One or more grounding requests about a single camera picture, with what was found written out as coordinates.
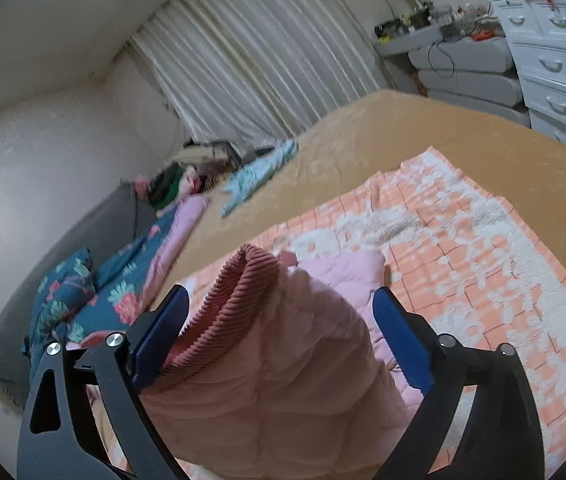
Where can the blue floral pillow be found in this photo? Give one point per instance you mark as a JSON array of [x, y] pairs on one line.
[[62, 292]]

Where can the cream striped curtain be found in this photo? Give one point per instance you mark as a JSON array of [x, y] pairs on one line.
[[255, 73]]

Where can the blue floral pink quilt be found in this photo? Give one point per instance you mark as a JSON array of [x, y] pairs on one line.
[[127, 283]]

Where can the cluttered grey side table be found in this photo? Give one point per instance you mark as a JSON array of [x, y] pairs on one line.
[[426, 25]]

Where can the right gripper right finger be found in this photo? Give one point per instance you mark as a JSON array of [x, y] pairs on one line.
[[502, 438]]

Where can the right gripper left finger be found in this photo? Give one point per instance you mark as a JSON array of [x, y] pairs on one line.
[[58, 437]]

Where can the light blue garment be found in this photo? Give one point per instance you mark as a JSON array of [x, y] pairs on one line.
[[246, 181]]

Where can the pile of clothes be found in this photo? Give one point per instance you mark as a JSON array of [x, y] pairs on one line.
[[194, 169]]

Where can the tan bed sheet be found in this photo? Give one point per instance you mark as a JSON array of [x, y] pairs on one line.
[[376, 134]]

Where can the pink quilted jacket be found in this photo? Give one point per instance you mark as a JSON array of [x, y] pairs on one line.
[[282, 372]]

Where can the white drawer cabinet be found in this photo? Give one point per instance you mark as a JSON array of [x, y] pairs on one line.
[[535, 31]]

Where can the grey bench cushions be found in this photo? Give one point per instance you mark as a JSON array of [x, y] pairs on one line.
[[478, 75]]

